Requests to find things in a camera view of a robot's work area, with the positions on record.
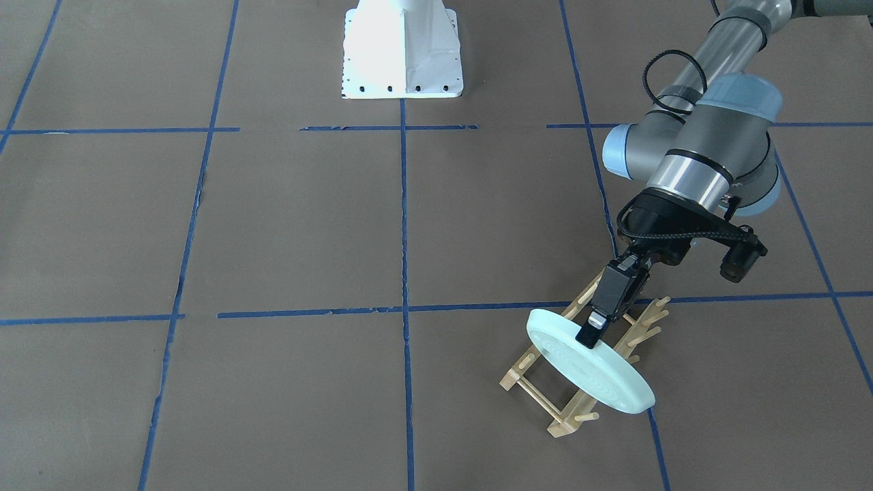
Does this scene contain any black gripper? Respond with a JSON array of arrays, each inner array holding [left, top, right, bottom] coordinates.
[[576, 190, 702, 349]]

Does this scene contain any light green plate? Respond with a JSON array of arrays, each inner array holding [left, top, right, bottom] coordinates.
[[526, 310, 657, 414]]

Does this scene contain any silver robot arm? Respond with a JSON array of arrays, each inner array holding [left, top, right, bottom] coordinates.
[[576, 1, 871, 349]]

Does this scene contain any wooden plate rack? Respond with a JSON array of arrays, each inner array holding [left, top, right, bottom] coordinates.
[[499, 276, 671, 438]]

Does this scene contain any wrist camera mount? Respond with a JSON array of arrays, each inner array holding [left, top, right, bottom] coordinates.
[[692, 215, 768, 283]]

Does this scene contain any black camera cable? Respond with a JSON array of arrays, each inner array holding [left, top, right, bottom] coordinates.
[[642, 49, 709, 125]]

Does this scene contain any white camera pole base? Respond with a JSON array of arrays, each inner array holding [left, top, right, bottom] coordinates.
[[341, 1, 464, 100]]

